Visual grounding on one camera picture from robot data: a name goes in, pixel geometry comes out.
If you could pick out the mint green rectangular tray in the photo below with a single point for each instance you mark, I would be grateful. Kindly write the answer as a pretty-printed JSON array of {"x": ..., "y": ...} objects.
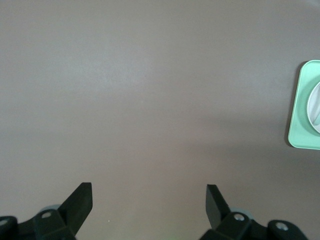
[{"x": 298, "y": 125}]

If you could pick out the white speckled round plate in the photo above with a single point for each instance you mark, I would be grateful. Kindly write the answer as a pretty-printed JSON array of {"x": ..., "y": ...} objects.
[{"x": 315, "y": 97}]

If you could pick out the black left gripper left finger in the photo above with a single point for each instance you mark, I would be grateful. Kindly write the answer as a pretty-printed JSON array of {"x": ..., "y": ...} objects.
[{"x": 78, "y": 207}]

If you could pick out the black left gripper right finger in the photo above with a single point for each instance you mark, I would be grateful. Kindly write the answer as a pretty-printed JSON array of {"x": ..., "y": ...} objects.
[{"x": 216, "y": 210}]

